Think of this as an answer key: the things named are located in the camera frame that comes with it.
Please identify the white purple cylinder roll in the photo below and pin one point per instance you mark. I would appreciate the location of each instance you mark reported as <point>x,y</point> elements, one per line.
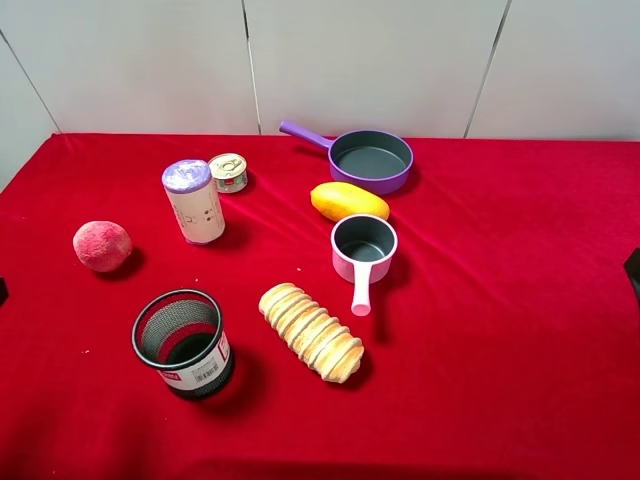
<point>194,199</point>

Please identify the pink small saucepan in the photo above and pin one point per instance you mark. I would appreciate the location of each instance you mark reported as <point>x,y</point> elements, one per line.
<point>362,247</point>

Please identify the yellow mango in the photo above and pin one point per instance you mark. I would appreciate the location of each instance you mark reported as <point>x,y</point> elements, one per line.
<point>337,200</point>

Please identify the purple frying pan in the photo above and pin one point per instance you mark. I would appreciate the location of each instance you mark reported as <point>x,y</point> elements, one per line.
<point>376,161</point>

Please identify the ridged bread loaf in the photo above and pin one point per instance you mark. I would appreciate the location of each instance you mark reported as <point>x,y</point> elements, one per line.
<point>317,338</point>

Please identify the small tin can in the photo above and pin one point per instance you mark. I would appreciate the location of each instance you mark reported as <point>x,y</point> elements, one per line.
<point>229,171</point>

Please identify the black mesh pen holder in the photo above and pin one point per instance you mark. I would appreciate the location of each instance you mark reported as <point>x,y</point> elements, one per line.
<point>181,336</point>

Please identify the red velvet tablecloth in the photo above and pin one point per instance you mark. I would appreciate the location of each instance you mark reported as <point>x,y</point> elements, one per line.
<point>502,344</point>

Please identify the red peach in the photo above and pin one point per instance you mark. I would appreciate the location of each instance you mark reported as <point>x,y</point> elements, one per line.
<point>102,246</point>

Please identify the black object right edge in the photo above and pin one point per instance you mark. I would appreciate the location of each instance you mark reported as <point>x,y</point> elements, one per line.
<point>632,268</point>

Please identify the black object edge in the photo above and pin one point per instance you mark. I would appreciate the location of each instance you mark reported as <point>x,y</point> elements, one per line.
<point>4,294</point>
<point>632,268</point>

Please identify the black object left edge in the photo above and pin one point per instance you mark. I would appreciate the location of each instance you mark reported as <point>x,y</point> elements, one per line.
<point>4,294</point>

